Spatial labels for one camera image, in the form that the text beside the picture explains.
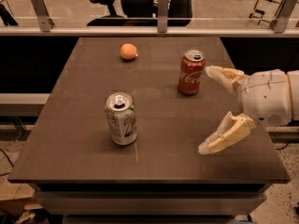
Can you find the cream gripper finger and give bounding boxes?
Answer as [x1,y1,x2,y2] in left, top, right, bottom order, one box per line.
[205,65,249,95]
[198,111,256,155]

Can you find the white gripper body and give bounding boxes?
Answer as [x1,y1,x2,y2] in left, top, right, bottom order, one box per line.
[238,69,293,127]

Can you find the white green 7up can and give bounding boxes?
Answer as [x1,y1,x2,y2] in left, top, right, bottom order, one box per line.
[105,92,137,146]

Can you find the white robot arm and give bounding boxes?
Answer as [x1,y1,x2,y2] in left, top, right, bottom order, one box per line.
[198,65,299,155]

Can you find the red coca-cola can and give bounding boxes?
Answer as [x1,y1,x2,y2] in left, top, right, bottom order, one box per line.
[178,49,206,95]

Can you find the orange fruit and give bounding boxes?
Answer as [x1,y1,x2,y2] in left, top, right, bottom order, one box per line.
[121,43,137,61]

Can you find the black office chair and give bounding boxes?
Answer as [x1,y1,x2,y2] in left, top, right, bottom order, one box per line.
[88,0,192,26]

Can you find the dark brown table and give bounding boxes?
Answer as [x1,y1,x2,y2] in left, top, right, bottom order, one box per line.
[9,37,289,217]

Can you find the wooden chair frame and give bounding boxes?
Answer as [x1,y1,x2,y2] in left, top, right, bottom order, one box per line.
[249,0,284,24]

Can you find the right metal rail bracket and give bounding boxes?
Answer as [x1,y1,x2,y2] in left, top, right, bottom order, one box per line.
[270,0,298,34]

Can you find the metal rail bracket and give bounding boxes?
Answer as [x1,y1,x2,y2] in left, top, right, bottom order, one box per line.
[270,0,298,34]
[157,0,168,33]
[30,0,54,32]

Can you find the middle metal rail bracket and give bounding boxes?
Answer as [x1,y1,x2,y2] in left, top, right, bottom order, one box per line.
[157,0,168,33]

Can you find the left metal rail bracket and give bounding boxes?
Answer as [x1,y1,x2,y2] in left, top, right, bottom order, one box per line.
[30,0,54,32]

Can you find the horizontal metal rail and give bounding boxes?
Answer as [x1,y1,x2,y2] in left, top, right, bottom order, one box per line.
[0,26,299,38]

